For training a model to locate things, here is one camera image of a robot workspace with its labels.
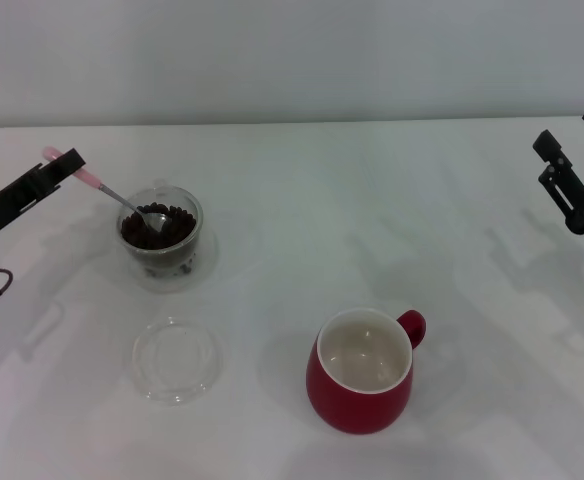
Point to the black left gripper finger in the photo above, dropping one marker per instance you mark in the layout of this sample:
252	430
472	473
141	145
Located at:
54	172

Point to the double-wall glass cup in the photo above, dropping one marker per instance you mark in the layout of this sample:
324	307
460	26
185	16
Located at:
164	260

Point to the dark coffee beans pile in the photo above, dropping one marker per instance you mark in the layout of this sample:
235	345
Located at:
137	237

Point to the clear glass lid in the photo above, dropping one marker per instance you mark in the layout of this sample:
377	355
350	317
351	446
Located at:
177	385

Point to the red mug white inside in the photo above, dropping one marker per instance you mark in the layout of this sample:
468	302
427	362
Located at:
357	405

